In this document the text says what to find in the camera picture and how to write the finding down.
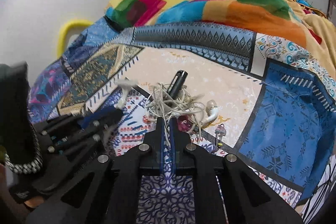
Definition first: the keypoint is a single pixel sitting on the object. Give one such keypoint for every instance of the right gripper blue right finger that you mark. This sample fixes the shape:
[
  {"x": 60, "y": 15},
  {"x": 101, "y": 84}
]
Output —
[{"x": 173, "y": 130}]

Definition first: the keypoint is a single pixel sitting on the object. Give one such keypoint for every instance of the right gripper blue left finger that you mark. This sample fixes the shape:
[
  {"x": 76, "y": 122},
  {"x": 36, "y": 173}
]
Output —
[{"x": 160, "y": 128}]

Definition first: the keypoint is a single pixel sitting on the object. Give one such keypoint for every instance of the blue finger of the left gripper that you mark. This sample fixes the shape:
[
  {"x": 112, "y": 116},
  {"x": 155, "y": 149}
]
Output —
[
  {"x": 95, "y": 130},
  {"x": 111, "y": 113}
]

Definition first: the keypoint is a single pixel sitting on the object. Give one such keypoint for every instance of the white disposable razor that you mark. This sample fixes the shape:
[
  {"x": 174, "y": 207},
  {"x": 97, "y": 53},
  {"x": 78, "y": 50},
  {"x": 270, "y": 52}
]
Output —
[{"x": 125, "y": 86}]

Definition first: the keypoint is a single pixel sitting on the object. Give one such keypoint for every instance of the black pen with clip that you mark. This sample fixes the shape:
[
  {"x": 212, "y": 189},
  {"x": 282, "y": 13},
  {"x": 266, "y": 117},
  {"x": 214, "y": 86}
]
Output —
[{"x": 177, "y": 84}]

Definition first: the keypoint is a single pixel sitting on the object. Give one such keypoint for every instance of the patchwork patterned bedsheet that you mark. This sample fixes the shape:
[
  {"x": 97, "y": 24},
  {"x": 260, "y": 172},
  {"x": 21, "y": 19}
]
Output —
[{"x": 264, "y": 98}]

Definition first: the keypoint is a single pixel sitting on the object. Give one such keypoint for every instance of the yellow foam tube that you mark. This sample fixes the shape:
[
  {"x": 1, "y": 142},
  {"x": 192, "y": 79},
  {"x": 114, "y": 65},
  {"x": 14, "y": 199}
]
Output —
[{"x": 67, "y": 30}]

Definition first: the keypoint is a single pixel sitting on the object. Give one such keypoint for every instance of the colourful block blanket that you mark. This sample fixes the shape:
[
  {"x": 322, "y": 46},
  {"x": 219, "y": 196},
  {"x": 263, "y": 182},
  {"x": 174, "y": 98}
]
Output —
[{"x": 293, "y": 20}]

